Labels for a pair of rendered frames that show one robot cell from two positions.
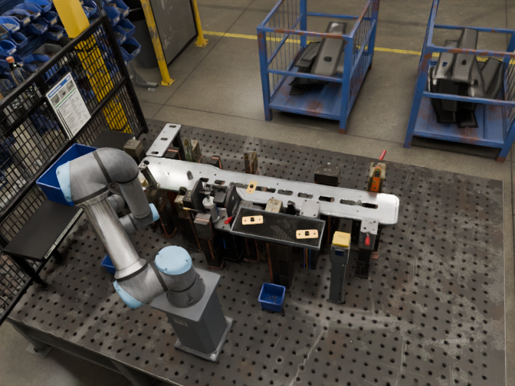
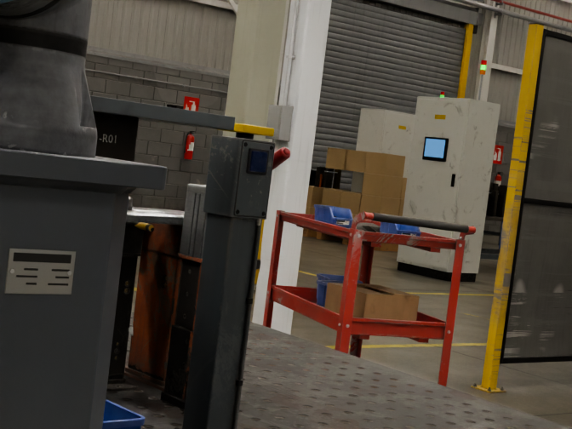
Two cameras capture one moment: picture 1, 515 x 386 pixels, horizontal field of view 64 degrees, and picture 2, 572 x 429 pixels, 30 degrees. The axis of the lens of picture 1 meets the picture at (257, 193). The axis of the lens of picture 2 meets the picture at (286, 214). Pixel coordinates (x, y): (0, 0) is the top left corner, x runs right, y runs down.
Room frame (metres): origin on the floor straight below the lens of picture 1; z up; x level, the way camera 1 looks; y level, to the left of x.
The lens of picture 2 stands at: (0.22, 1.06, 1.12)
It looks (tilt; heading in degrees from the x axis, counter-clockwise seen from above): 3 degrees down; 295
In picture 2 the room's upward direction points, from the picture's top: 7 degrees clockwise
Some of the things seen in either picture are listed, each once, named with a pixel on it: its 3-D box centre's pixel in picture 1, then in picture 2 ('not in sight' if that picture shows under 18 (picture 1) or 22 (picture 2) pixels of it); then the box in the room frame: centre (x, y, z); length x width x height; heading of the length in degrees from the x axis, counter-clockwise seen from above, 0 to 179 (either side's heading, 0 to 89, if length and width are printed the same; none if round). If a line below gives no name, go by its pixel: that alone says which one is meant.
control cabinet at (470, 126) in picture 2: not in sight; (448, 168); (3.76, -10.60, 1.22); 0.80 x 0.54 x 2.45; 154
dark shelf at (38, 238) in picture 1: (77, 187); not in sight; (1.59, 0.93, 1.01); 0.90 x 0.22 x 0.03; 158
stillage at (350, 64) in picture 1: (322, 50); not in sight; (3.63, -0.80, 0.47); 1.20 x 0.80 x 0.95; 152
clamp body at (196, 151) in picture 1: (198, 166); not in sight; (1.78, 0.32, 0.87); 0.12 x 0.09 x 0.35; 158
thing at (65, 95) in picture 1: (68, 106); not in sight; (1.91, 0.93, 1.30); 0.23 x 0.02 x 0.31; 158
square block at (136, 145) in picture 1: (141, 167); not in sight; (1.83, 0.66, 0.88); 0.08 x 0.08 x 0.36; 68
